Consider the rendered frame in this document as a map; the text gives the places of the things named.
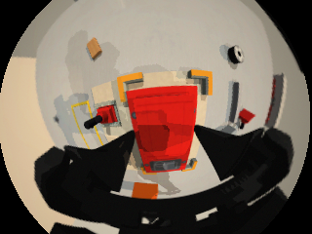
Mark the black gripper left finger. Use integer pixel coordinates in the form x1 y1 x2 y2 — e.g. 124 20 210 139
63 130 137 192

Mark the orange flat bar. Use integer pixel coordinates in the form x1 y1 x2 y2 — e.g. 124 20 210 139
86 38 102 59

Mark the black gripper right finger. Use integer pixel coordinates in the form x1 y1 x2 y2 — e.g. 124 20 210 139
194 124 265 182

